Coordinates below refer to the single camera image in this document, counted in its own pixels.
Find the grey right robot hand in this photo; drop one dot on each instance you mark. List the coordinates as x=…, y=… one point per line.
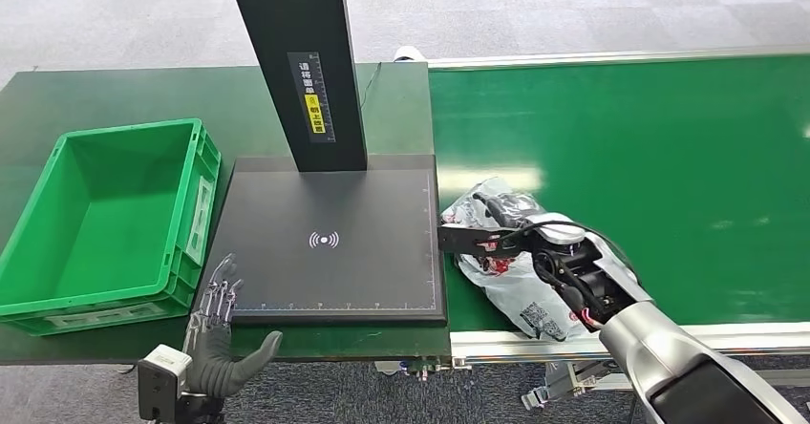
x=509, y=209

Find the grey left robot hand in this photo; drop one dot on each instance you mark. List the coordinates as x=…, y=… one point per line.
x=215, y=358

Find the grey plastic mailer package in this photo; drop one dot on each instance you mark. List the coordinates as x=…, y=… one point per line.
x=506, y=288

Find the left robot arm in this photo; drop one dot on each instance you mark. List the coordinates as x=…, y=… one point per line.
x=196, y=410

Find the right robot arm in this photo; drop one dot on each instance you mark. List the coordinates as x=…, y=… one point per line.
x=658, y=345

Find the green conveyor belt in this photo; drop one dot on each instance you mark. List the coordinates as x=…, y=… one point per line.
x=633, y=155

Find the black inbound scanner machine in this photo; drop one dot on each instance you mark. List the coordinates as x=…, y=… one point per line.
x=354, y=282

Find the white conveyor roller end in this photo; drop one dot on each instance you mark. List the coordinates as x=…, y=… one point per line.
x=410, y=54

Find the green plastic crate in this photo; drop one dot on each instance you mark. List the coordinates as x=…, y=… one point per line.
x=107, y=218

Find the scanner label with yellow sticker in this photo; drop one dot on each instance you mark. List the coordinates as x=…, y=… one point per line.
x=313, y=105

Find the green table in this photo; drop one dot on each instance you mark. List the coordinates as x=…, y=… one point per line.
x=95, y=92

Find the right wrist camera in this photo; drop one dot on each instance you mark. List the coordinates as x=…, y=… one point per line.
x=465, y=241

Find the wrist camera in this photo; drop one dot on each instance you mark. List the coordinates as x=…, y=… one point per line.
x=161, y=377
x=465, y=241

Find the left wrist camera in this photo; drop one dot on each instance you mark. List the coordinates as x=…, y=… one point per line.
x=161, y=377

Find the metal conveyor bracket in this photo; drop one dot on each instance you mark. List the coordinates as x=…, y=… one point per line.
x=557, y=380

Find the metal table bracket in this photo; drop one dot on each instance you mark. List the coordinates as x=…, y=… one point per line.
x=421, y=367

